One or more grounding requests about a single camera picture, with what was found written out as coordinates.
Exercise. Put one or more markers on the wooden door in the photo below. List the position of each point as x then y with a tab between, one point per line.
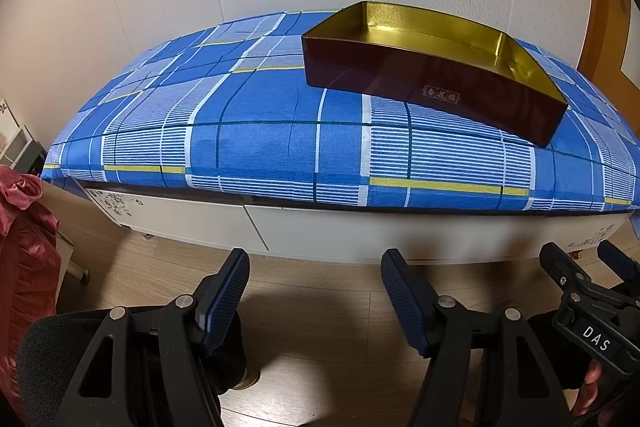
602	55

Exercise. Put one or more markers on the blue plaid mattress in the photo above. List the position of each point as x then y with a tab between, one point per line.
227	109

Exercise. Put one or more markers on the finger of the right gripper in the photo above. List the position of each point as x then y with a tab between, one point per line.
625	267
563	269

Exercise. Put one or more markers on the gold lined brown box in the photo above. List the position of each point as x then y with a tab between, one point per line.
438	60

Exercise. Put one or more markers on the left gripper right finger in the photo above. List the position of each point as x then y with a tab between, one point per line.
517	385

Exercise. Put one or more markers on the white shelf unit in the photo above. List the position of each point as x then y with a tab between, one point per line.
19	149

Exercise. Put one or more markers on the red satin cushion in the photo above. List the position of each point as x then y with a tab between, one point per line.
30	270

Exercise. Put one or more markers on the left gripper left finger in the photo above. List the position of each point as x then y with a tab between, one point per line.
150	366

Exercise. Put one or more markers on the person's right hand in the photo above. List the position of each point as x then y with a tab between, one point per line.
585	402

